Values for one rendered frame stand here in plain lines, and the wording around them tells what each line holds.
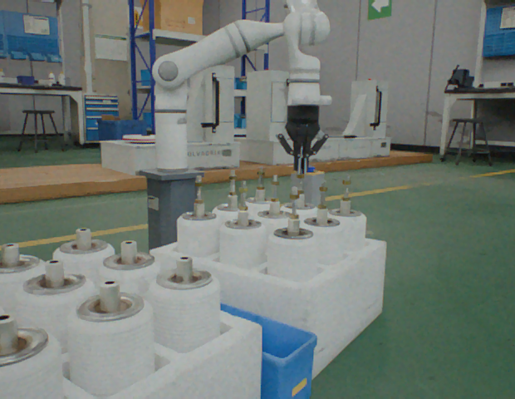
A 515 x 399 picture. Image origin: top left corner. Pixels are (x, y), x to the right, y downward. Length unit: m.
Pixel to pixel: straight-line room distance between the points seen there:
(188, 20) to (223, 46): 5.02
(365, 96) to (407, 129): 2.14
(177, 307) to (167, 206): 0.78
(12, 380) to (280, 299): 0.49
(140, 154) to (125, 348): 2.48
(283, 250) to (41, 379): 0.48
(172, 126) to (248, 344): 0.83
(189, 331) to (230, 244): 0.32
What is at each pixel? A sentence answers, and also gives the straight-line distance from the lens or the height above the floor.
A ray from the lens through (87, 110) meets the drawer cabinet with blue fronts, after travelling 6.36.
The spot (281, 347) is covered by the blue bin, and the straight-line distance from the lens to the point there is 0.84.
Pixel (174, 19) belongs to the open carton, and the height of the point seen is 1.60.
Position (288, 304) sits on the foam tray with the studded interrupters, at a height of 0.15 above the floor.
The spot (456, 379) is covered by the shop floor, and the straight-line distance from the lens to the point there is 0.98.
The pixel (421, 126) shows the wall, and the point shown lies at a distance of 6.57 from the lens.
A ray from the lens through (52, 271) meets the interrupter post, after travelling 0.65.
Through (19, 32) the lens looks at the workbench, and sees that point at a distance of 6.88.
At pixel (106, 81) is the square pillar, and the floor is 0.89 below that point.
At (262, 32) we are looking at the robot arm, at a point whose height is 0.70.
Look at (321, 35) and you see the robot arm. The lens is 1.10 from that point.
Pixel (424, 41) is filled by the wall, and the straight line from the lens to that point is 6.67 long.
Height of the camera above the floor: 0.47
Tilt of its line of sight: 11 degrees down
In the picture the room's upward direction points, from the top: 1 degrees clockwise
